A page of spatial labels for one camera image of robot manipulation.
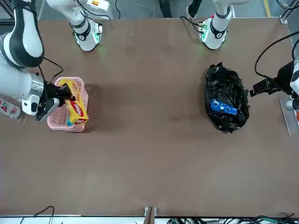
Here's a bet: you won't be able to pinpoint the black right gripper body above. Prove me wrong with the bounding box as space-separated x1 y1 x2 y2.
36 81 61 121

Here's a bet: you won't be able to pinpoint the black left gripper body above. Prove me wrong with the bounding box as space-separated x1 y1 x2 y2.
268 61 296 96

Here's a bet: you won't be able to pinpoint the yellow wafer box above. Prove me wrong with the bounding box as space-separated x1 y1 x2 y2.
57 78 90 125

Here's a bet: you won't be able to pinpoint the blue cookie box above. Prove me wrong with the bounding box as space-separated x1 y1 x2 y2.
210 98 238 116

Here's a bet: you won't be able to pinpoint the pink plastic basket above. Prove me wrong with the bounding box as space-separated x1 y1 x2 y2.
47 77 90 133

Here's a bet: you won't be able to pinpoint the black plastic bag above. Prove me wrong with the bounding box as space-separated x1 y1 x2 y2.
204 62 251 134

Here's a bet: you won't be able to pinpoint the clear acrylic fruit stand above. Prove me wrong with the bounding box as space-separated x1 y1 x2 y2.
279 96 299 136

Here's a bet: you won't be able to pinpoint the white printed drink bottle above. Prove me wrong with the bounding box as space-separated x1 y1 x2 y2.
0 98 21 119

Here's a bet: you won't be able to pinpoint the person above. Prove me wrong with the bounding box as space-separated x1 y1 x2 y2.
158 0 203 19

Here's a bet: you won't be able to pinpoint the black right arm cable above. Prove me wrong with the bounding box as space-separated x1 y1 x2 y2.
38 57 64 82

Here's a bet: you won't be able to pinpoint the black arm base cables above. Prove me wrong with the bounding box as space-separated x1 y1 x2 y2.
179 15 202 33

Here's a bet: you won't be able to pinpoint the thin black cable loop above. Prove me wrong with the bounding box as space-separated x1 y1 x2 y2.
33 205 55 218

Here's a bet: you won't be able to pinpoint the thin white cable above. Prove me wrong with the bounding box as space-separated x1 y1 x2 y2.
134 0 152 19

